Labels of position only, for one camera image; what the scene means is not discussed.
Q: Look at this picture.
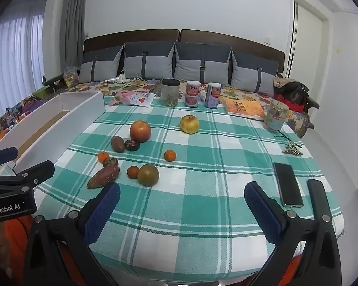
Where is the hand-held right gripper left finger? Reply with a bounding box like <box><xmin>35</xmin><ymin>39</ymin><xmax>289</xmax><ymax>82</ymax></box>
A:
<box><xmin>24</xmin><ymin>181</ymin><xmax>121</xmax><ymax>286</ymax></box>

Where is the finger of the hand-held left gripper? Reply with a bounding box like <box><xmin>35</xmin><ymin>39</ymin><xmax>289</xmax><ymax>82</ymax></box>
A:
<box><xmin>0</xmin><ymin>147</ymin><xmax>19</xmax><ymax>167</ymax></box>
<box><xmin>0</xmin><ymin>160</ymin><xmax>55</xmax><ymax>187</ymax></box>

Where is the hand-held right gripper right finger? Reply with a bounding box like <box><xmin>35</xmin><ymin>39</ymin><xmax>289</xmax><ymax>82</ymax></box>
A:
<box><xmin>244</xmin><ymin>178</ymin><xmax>342</xmax><ymax>286</ymax></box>

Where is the reddish sweet potato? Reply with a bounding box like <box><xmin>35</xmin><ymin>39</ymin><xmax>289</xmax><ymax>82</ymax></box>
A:
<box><xmin>87</xmin><ymin>165</ymin><xmax>120</xmax><ymax>189</ymax></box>

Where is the green-brown orange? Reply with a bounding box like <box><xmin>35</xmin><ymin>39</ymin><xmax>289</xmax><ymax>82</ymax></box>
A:
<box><xmin>137</xmin><ymin>164</ymin><xmax>160</xmax><ymax>187</ymax></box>

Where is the purple sweet potato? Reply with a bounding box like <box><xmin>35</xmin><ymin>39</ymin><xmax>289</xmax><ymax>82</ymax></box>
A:
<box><xmin>111</xmin><ymin>136</ymin><xmax>125</xmax><ymax>152</ymax></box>

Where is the white cardboard box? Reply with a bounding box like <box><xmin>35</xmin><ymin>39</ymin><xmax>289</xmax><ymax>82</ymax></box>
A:
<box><xmin>0</xmin><ymin>92</ymin><xmax>105</xmax><ymax>175</ymax></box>

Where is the red apple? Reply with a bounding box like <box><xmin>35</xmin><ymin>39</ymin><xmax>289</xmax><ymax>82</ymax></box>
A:
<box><xmin>129</xmin><ymin>120</ymin><xmax>152</xmax><ymax>143</ymax></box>

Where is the yellow apple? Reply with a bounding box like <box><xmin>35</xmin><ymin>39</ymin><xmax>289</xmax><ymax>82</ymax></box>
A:
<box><xmin>180</xmin><ymin>115</ymin><xmax>200</xmax><ymax>134</ymax></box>

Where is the person's orange clothing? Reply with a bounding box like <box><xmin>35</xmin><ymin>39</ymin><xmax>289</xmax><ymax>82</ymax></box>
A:
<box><xmin>0</xmin><ymin>214</ymin><xmax>81</xmax><ymax>286</ymax></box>

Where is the black smartphone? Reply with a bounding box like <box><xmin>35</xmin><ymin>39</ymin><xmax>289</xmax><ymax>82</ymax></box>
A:
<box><xmin>274</xmin><ymin>162</ymin><xmax>304</xmax><ymax>208</ymax></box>

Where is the green checkered tablecloth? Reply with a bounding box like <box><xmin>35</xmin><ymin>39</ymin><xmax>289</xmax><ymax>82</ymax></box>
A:
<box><xmin>33</xmin><ymin>95</ymin><xmax>345</xmax><ymax>282</ymax></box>

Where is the metal hair clip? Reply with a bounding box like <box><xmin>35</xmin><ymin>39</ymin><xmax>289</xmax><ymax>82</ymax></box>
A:
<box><xmin>282</xmin><ymin>142</ymin><xmax>304</xmax><ymax>157</ymax></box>

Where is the green box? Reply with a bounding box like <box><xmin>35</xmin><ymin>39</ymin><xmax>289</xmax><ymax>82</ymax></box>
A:
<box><xmin>33</xmin><ymin>89</ymin><xmax>53</xmax><ymax>100</ymax></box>

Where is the clear jar with printed label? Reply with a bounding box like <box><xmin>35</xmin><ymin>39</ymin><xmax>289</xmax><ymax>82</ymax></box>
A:
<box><xmin>264</xmin><ymin>100</ymin><xmax>290</xmax><ymax>132</ymax></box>

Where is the clear bag of snacks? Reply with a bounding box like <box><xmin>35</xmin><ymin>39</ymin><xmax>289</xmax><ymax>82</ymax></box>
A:
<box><xmin>63</xmin><ymin>66</ymin><xmax>79</xmax><ymax>88</ymax></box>

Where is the orange book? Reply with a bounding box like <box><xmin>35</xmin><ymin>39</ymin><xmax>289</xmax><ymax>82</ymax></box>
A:
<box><xmin>222</xmin><ymin>98</ymin><xmax>267</xmax><ymax>122</ymax></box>

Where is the red cloth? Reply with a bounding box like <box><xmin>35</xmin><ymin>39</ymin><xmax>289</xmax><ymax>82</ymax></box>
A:
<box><xmin>274</xmin><ymin>94</ymin><xmax>309</xmax><ymax>114</ymax></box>

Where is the white sheer curtain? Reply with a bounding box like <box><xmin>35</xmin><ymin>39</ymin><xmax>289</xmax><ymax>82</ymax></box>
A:
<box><xmin>0</xmin><ymin>0</ymin><xmax>45</xmax><ymax>120</ymax></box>

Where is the pink snack packet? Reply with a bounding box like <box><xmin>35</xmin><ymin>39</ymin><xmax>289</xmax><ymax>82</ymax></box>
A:
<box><xmin>108</xmin><ymin>91</ymin><xmax>156</xmax><ymax>108</ymax></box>

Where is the grey sofa pillow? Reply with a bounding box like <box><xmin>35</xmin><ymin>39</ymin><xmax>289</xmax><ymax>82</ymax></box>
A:
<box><xmin>174</xmin><ymin>41</ymin><xmax>232</xmax><ymax>86</ymax></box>
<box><xmin>78</xmin><ymin>45</ymin><xmax>125</xmax><ymax>83</ymax></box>
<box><xmin>230</xmin><ymin>49</ymin><xmax>279</xmax><ymax>96</ymax></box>
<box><xmin>124</xmin><ymin>41</ymin><xmax>175</xmax><ymax>80</ymax></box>

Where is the printed can with white lid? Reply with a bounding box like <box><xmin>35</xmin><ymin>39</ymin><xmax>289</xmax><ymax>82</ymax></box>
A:
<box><xmin>185</xmin><ymin>81</ymin><xmax>201</xmax><ymax>108</ymax></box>
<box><xmin>205</xmin><ymin>82</ymin><xmax>221</xmax><ymax>109</ymax></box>

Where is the dark bag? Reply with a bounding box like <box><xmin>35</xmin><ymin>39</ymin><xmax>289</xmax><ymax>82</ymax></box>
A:
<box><xmin>273</xmin><ymin>77</ymin><xmax>311</xmax><ymax>111</ymax></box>

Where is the floral sofa cover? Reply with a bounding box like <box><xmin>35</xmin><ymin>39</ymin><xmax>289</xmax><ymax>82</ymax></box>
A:
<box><xmin>0</xmin><ymin>79</ymin><xmax>312</xmax><ymax>152</ymax></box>

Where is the clear jar with dark lid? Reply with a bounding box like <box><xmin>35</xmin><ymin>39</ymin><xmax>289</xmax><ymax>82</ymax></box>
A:
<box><xmin>161</xmin><ymin>79</ymin><xmax>180</xmax><ymax>107</ymax></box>

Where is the grey curtain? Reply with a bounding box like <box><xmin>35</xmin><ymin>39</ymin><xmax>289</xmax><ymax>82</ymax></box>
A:
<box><xmin>60</xmin><ymin>0</ymin><xmax>87</xmax><ymax>69</ymax></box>

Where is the white door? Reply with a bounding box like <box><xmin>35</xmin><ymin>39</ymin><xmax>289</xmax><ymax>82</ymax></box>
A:
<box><xmin>286</xmin><ymin>0</ymin><xmax>330</xmax><ymax>90</ymax></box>

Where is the brown wooden sofa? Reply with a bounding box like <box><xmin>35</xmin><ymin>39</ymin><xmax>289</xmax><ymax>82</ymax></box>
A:
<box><xmin>42</xmin><ymin>29</ymin><xmax>320</xmax><ymax>114</ymax></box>

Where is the black charging cable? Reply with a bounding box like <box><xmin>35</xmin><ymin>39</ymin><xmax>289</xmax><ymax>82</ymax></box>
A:
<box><xmin>119</xmin><ymin>79</ymin><xmax>151</xmax><ymax>88</ymax></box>

